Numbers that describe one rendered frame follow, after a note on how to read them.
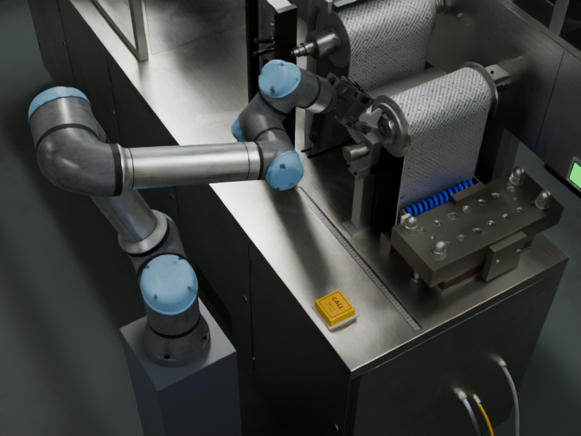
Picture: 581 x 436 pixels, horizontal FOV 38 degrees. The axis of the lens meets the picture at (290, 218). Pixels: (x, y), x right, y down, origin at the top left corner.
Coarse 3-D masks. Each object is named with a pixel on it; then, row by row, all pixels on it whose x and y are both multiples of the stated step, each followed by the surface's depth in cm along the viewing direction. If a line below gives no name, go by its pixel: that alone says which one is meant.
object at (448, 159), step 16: (464, 128) 199; (480, 128) 203; (432, 144) 197; (448, 144) 200; (464, 144) 204; (480, 144) 207; (416, 160) 197; (432, 160) 201; (448, 160) 204; (464, 160) 208; (416, 176) 202; (432, 176) 205; (448, 176) 209; (464, 176) 213; (400, 192) 202; (416, 192) 206; (432, 192) 210
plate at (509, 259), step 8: (520, 232) 204; (504, 240) 202; (512, 240) 202; (520, 240) 203; (488, 248) 201; (496, 248) 200; (504, 248) 201; (512, 248) 203; (520, 248) 206; (488, 256) 202; (496, 256) 201; (504, 256) 204; (512, 256) 206; (488, 264) 203; (496, 264) 204; (504, 264) 206; (512, 264) 209; (488, 272) 205; (496, 272) 207
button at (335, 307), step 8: (328, 296) 202; (336, 296) 202; (344, 296) 202; (320, 304) 200; (328, 304) 200; (336, 304) 200; (344, 304) 200; (320, 312) 201; (328, 312) 199; (336, 312) 199; (344, 312) 199; (352, 312) 200; (328, 320) 198; (336, 320) 198
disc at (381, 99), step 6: (378, 96) 194; (384, 96) 191; (378, 102) 195; (384, 102) 192; (390, 102) 190; (372, 108) 198; (396, 108) 189; (402, 114) 188; (402, 120) 188; (408, 126) 188; (408, 132) 188; (408, 138) 189; (408, 144) 190; (402, 150) 193; (408, 150) 191; (396, 156) 197; (402, 156) 194
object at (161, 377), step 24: (216, 336) 197; (144, 360) 192; (216, 360) 192; (144, 384) 198; (168, 384) 188; (192, 384) 193; (216, 384) 199; (144, 408) 213; (168, 408) 194; (192, 408) 200; (216, 408) 206; (144, 432) 230; (168, 432) 200; (192, 432) 207; (216, 432) 213; (240, 432) 221
